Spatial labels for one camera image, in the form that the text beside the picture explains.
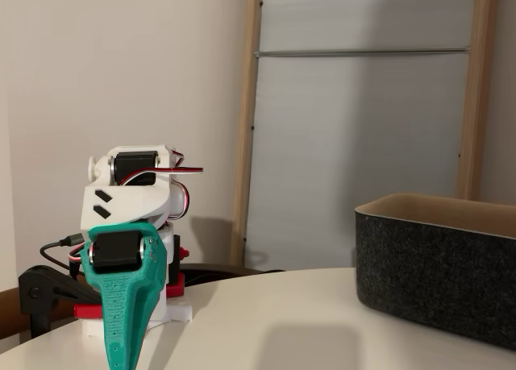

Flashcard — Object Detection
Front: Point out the dark grey felt box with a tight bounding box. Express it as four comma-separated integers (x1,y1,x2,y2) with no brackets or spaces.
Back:
354,192,516,352

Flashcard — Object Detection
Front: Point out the black red table clamp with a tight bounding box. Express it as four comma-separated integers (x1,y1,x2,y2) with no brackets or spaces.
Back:
17,264,104,340
164,245,190,300

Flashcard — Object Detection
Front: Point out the thin metal rod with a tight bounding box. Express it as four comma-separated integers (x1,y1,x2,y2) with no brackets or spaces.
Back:
253,46,472,59

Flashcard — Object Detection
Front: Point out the black usb cable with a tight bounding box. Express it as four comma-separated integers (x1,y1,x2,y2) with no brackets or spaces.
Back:
39,232,88,281

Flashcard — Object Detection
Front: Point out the red black servo cable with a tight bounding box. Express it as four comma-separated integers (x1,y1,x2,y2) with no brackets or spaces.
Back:
120,149,205,222

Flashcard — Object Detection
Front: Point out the wooden frame translucent panel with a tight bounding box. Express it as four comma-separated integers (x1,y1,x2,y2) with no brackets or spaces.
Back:
230,0,501,272

